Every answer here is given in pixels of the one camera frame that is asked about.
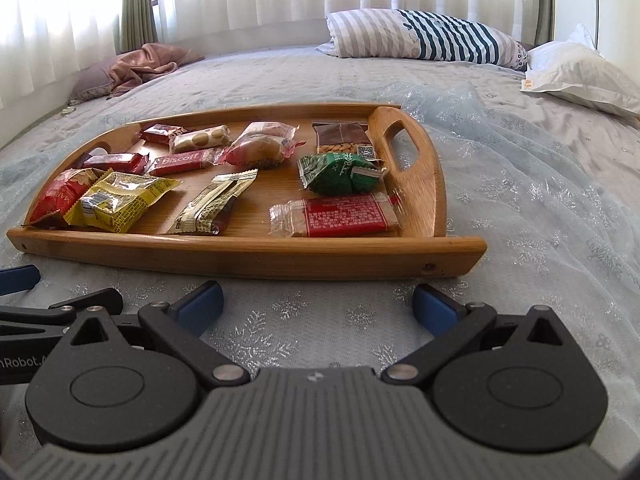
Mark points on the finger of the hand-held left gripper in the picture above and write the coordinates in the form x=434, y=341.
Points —
x=60, y=316
x=20, y=280

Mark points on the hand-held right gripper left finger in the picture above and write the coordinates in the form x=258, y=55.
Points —
x=200, y=307

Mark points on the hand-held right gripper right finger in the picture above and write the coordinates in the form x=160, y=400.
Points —
x=435, y=310

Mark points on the white striped snack packet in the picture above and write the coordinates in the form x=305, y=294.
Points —
x=210, y=205

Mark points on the yellow snack packet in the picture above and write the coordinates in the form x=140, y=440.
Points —
x=117, y=202

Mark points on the dark red biscuit packet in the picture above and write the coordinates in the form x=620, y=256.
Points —
x=112, y=162

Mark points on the cream spotted snack packet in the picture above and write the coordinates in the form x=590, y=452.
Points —
x=200, y=139

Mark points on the bread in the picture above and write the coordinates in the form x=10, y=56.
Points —
x=255, y=147

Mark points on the green snack packet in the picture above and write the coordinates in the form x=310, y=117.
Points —
x=335, y=172

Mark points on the small dark red snack packet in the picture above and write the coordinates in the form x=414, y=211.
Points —
x=162, y=134

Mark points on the brown clear nut packet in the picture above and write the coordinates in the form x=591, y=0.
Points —
x=345, y=137

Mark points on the red chips bag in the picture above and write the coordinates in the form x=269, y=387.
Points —
x=55, y=197

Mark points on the red label clear bar packet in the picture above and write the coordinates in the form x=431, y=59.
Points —
x=345, y=216

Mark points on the sheer blue snowflake cloth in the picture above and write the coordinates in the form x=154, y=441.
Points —
x=525, y=210

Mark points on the small white objects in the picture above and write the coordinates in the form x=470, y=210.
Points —
x=69, y=107

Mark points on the purple pillow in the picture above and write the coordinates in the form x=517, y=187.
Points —
x=92, y=77

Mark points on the pink blanket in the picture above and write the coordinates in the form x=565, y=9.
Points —
x=150, y=62

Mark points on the grey floral bedspread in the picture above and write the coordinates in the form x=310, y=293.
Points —
x=300, y=75

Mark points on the striped pillow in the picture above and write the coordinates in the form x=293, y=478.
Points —
x=425, y=37

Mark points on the white pillow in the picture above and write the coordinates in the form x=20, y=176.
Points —
x=580, y=72

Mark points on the green curtain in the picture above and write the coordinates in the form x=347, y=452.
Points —
x=137, y=5
x=545, y=5

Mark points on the grey lamp pole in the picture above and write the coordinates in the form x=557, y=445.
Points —
x=596, y=5

